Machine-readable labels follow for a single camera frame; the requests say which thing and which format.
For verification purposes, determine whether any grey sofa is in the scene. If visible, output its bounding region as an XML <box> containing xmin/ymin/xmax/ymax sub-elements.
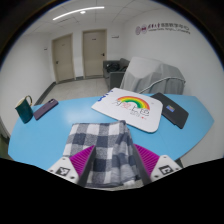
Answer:
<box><xmin>102</xmin><ymin>57</ymin><xmax>131</xmax><ymax>91</ymax></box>

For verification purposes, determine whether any long ceiling light strip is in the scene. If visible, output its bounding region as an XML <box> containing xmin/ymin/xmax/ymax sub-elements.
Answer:
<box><xmin>52</xmin><ymin>5</ymin><xmax>106</xmax><ymax>22</ymax></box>

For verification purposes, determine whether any black notebook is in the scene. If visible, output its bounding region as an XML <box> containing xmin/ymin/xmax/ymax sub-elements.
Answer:
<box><xmin>150</xmin><ymin>92</ymin><xmax>190</xmax><ymax>130</ymax></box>

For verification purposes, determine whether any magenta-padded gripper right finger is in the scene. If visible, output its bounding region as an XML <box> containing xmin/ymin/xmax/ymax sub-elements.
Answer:
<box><xmin>132</xmin><ymin>143</ymin><xmax>183</xmax><ymax>186</ymax></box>

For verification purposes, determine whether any blue white checked towel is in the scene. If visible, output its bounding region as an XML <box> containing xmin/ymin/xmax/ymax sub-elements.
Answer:
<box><xmin>62</xmin><ymin>120</ymin><xmax>143</xmax><ymax>189</ymax></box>

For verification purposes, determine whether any beige door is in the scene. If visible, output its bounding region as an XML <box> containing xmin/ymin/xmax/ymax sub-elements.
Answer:
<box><xmin>81</xmin><ymin>29</ymin><xmax>108</xmax><ymax>80</ymax></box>
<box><xmin>50</xmin><ymin>33</ymin><xmax>76</xmax><ymax>84</ymax></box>

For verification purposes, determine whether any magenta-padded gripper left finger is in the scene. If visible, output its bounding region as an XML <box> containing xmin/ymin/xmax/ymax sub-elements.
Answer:
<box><xmin>46</xmin><ymin>144</ymin><xmax>97</xmax><ymax>186</ymax></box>

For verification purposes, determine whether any white rainbow-print mouse pad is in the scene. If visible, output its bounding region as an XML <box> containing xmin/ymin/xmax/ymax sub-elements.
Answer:
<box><xmin>91</xmin><ymin>87</ymin><xmax>164</xmax><ymax>134</ymax></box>

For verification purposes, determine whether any black bag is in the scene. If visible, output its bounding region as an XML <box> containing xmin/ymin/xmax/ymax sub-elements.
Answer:
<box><xmin>107</xmin><ymin>63</ymin><xmax>120</xmax><ymax>73</ymax></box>

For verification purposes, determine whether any wall sign lettering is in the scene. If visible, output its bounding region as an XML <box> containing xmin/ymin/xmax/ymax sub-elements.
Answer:
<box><xmin>134</xmin><ymin>22</ymin><xmax>192</xmax><ymax>36</ymax></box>

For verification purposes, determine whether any purple smartphone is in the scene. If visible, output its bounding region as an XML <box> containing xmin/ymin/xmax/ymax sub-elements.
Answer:
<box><xmin>33</xmin><ymin>98</ymin><xmax>60</xmax><ymax>121</ymax></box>

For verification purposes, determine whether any dark green mug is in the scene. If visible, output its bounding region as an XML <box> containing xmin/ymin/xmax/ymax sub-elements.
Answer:
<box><xmin>14</xmin><ymin>95</ymin><xmax>34</xmax><ymax>125</ymax></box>

